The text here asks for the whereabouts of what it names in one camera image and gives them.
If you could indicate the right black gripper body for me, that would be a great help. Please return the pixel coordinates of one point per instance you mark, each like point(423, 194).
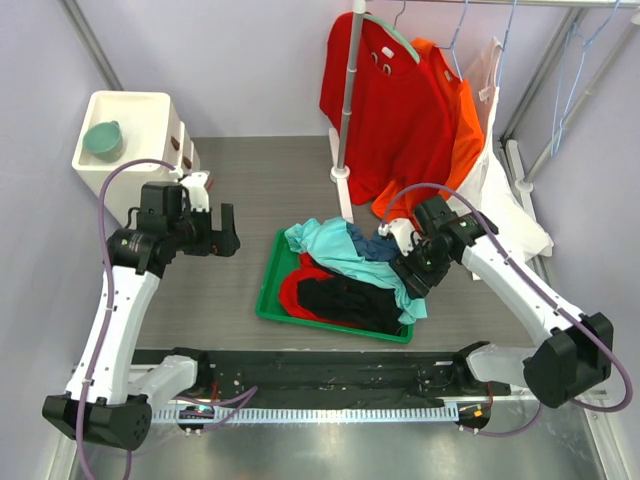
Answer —
point(426, 263)

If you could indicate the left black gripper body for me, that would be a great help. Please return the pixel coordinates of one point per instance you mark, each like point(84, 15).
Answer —
point(195, 235)

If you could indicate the dark blue t shirt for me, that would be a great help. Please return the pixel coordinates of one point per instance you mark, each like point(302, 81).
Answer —
point(376, 248)

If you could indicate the light teal t shirt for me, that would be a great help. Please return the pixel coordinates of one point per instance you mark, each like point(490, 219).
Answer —
point(331, 246)

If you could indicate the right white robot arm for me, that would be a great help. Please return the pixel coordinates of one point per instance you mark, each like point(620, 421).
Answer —
point(570, 351)

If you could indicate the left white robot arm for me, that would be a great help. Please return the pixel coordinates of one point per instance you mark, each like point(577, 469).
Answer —
point(100, 404)

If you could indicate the hanging orange t shirt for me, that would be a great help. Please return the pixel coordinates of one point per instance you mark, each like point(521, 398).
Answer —
point(459, 155)

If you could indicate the red t shirt in tray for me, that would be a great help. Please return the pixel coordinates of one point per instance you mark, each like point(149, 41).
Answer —
point(288, 294)

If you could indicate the black t shirt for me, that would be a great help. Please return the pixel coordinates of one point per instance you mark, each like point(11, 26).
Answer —
point(343, 300)

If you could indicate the hanging red t shirt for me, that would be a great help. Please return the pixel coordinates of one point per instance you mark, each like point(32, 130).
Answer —
point(399, 117)

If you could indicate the green plastic hanger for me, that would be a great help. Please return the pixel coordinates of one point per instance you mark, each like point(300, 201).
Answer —
point(362, 15)

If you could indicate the green plastic tray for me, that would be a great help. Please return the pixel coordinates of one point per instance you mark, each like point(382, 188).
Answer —
point(282, 262)

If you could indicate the hanging white tank top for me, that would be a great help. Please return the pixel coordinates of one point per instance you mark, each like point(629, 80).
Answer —
point(486, 185)

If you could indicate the white clothes rack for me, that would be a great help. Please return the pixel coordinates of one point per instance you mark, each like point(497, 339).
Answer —
point(339, 173)

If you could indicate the teal cup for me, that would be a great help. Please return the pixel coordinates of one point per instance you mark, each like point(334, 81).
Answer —
point(104, 141)

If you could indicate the white drawer cabinet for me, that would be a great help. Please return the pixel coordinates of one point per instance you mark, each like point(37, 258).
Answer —
point(151, 129)

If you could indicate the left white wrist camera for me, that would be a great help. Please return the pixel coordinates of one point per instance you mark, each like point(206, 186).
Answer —
point(197, 186)

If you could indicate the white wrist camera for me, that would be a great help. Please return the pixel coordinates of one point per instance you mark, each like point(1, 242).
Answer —
point(197, 186)
point(403, 232)

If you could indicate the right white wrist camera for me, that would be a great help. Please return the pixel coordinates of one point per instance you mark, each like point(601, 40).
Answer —
point(403, 232)

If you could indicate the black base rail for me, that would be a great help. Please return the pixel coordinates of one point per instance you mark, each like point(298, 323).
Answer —
point(336, 380)

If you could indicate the white slotted cable duct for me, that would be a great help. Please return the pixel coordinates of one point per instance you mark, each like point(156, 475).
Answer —
point(179, 414)

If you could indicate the empty blue wire hanger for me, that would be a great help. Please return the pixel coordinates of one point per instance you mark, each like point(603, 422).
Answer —
point(577, 44)

